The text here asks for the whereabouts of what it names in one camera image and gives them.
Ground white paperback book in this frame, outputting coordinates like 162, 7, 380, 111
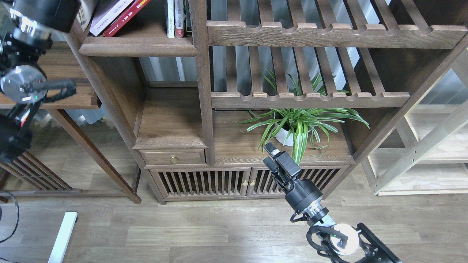
89, 0, 133, 36

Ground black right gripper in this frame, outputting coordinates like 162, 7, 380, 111
263, 142, 324, 215

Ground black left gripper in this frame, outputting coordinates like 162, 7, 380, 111
10, 0, 81, 40

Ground green spider plant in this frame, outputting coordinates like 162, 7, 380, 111
231, 69, 370, 167

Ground right slatted cabinet door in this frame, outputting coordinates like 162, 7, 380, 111
247, 166, 349, 198

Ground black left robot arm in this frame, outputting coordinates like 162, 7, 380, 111
1, 0, 81, 163

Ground light wooden shelf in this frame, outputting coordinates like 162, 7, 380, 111
362, 50, 468, 196

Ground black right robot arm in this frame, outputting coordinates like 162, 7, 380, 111
263, 143, 400, 263

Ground white metal leg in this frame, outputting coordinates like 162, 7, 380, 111
48, 211, 78, 263

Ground small wooden drawer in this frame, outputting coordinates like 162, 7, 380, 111
139, 149, 205, 165

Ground maroon book white characters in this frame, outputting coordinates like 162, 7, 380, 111
77, 0, 99, 31

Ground dark slatted wooden chair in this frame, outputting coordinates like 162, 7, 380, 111
0, 151, 84, 197

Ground dark wooden bookshelf cabinet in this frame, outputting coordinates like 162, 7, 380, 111
66, 0, 467, 204

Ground dark green upright book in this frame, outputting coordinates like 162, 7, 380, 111
184, 0, 192, 37

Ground white plant pot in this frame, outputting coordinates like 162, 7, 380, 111
274, 112, 310, 146

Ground red white upright book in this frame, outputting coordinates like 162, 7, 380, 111
174, 0, 186, 38

